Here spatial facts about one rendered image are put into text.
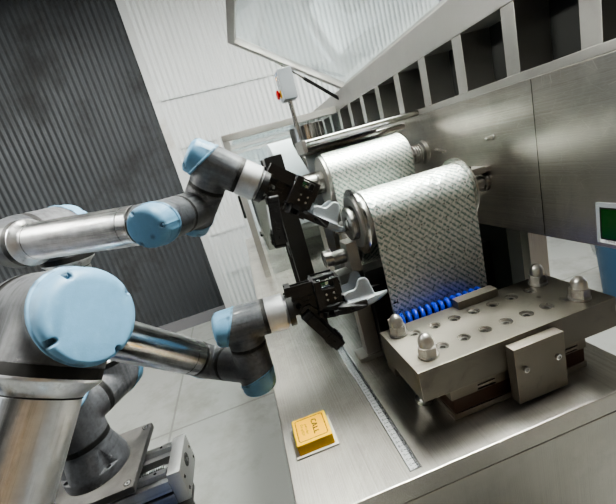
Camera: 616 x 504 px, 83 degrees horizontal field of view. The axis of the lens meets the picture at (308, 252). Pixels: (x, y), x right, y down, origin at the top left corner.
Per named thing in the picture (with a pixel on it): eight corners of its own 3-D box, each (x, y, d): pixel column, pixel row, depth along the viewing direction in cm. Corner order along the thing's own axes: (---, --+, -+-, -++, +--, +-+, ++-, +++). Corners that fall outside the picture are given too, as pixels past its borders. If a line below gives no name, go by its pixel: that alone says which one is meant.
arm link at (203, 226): (154, 228, 70) (171, 180, 66) (184, 216, 81) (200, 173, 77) (188, 248, 70) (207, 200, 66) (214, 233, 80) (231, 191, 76)
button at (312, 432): (294, 431, 71) (290, 421, 71) (326, 418, 72) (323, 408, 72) (300, 457, 65) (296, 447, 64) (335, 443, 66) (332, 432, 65)
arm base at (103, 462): (53, 506, 80) (33, 473, 78) (79, 456, 95) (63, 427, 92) (121, 479, 83) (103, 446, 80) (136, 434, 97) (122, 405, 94)
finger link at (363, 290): (386, 273, 70) (341, 284, 71) (391, 300, 72) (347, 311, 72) (382, 269, 73) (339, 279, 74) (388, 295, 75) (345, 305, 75)
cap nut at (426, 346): (413, 353, 64) (409, 332, 62) (431, 346, 64) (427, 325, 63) (424, 364, 60) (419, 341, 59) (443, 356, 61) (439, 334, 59)
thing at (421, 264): (393, 316, 78) (376, 238, 74) (485, 283, 81) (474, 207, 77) (394, 317, 78) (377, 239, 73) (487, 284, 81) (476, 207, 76)
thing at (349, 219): (356, 232, 73) (350, 245, 80) (364, 229, 73) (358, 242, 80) (343, 202, 75) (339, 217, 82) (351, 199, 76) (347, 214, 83)
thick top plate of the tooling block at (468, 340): (385, 357, 75) (379, 332, 73) (544, 297, 80) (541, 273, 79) (424, 403, 60) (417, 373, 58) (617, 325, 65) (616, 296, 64)
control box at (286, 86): (277, 105, 125) (269, 75, 122) (295, 100, 126) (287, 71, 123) (280, 101, 118) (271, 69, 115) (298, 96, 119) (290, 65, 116)
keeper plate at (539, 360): (511, 397, 63) (504, 345, 61) (558, 378, 65) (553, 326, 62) (522, 406, 61) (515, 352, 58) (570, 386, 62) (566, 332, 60)
